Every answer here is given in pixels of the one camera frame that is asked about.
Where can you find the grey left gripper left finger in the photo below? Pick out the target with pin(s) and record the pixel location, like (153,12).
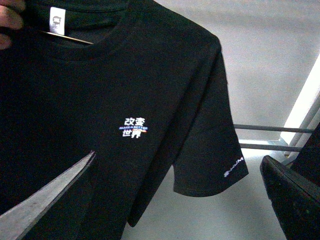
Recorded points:
(56,211)

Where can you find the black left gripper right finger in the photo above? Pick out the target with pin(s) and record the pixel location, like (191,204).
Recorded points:
(294,191)

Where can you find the black printed t-shirt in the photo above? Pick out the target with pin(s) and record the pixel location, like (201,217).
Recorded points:
(149,95)

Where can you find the thin metal clothes hanger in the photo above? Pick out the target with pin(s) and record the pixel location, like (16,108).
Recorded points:
(66,37)

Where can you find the person's hand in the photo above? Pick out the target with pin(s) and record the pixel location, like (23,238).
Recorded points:
(10,20)

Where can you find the grey metal drying rack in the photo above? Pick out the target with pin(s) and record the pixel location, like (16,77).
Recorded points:
(282,143)

